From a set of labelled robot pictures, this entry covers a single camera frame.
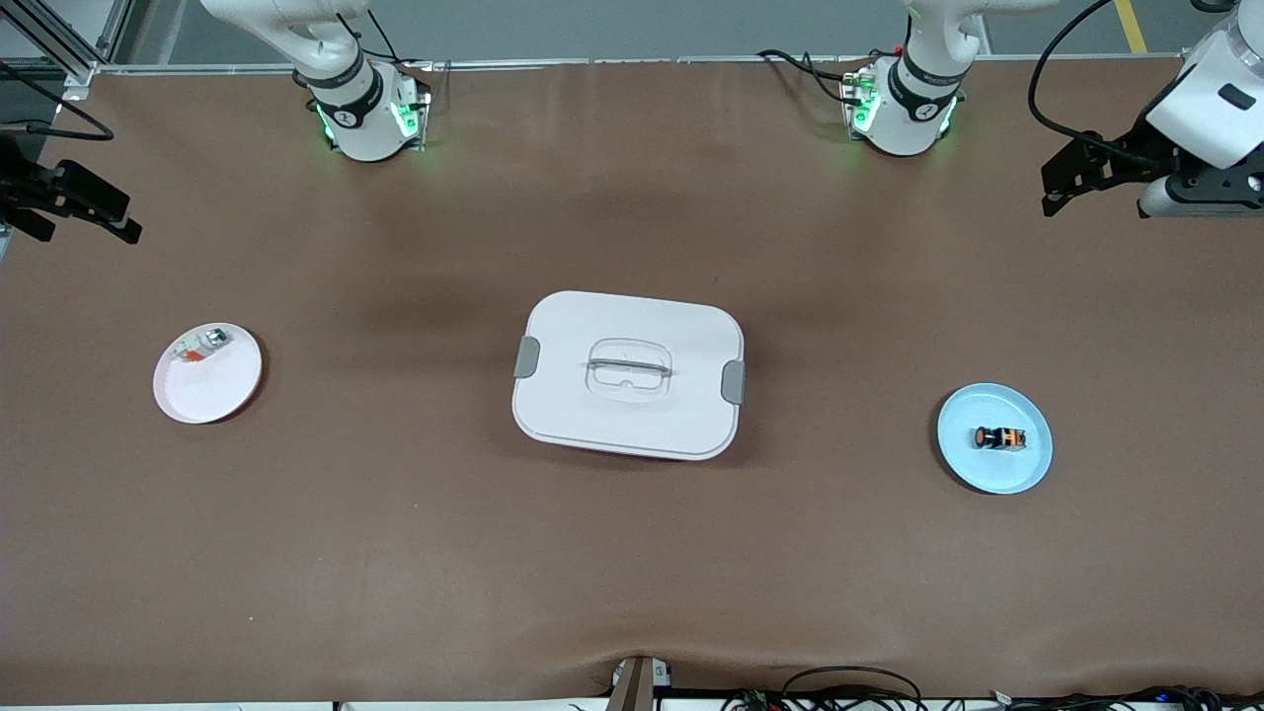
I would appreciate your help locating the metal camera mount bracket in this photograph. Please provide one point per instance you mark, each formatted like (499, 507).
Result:
(632, 686)

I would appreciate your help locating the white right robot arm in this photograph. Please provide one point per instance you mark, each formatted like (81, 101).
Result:
(365, 128)

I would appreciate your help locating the silver table edge rail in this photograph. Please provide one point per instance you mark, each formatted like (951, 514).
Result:
(642, 61)

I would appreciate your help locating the orange and black switch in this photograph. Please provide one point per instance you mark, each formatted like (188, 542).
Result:
(1007, 438)

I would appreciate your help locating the pink round plate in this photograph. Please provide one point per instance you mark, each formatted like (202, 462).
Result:
(207, 390)

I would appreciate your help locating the white and red switch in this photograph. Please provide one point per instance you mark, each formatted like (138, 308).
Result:
(209, 341)

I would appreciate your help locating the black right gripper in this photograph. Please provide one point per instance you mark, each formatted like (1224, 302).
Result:
(22, 188)

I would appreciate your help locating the white lidded plastic box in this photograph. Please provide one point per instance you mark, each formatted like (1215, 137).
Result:
(632, 415)

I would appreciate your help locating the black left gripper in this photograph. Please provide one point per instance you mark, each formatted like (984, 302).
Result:
(1133, 161)

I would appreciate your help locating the brown table mat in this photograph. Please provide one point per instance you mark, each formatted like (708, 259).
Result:
(395, 543)

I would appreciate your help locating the light blue round plate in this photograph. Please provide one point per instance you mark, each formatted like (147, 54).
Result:
(992, 474)

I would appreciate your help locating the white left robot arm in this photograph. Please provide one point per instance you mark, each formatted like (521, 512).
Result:
(913, 118)

